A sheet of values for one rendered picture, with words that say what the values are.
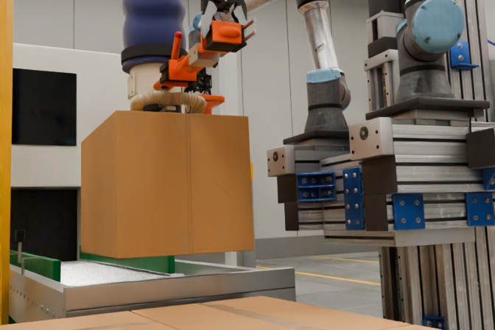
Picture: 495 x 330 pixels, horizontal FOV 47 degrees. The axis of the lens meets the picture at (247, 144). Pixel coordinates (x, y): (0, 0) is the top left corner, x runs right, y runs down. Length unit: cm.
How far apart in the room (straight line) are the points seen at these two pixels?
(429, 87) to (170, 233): 78
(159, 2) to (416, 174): 100
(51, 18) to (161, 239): 970
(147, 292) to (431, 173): 81
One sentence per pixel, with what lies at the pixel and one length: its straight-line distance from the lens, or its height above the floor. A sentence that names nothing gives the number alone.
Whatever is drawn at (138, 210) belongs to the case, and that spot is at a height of 80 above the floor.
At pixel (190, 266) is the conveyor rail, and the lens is 245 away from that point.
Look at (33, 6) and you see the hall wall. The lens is 1119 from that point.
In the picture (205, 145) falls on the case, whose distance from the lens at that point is 166.
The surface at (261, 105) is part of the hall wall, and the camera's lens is 1180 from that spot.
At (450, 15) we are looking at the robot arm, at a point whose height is 121.
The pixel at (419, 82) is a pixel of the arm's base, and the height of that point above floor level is 109.
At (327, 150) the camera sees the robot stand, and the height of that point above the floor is 98.
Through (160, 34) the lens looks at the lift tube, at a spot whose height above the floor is 137.
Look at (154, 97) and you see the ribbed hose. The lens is 175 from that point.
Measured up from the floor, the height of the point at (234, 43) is 118.
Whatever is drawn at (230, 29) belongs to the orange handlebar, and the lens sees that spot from 137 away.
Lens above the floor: 76
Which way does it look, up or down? 8 degrees up
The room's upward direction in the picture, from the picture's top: 2 degrees counter-clockwise
